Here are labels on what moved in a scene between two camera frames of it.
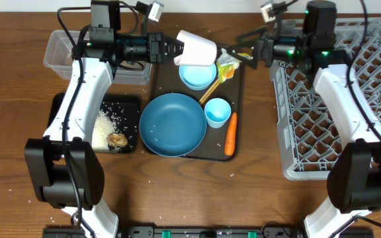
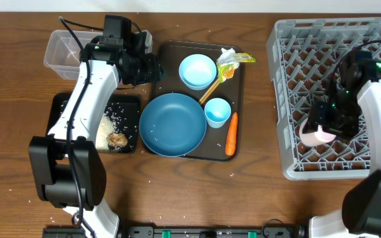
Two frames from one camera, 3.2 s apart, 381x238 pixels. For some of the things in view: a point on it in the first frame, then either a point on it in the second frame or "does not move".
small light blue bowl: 198,77 does not move
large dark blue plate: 172,125 does not move
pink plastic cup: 196,50 -> 315,139
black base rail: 201,232 does not move
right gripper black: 262,48 -> 317,118
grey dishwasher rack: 309,131 does not move
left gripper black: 157,47 -> 154,68
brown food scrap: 116,139 does not move
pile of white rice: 104,125 does not move
